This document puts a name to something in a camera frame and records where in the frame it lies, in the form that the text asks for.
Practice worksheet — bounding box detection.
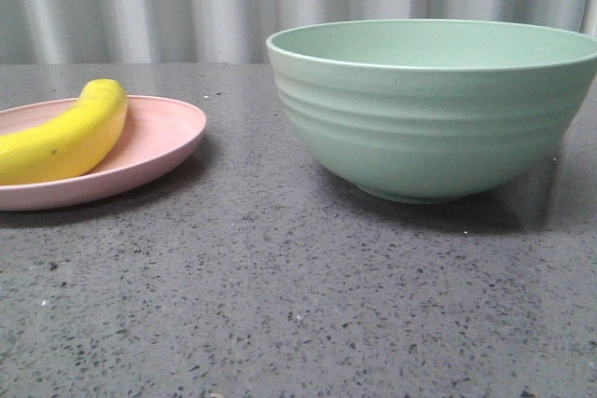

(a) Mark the yellow banana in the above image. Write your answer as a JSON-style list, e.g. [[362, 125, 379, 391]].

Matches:
[[1, 79, 128, 185]]

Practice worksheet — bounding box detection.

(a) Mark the green ribbed bowl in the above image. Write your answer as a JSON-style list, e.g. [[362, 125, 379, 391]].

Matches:
[[267, 19, 596, 203]]

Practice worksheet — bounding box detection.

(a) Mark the pink plate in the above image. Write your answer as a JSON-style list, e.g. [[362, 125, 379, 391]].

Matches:
[[1, 95, 207, 212]]

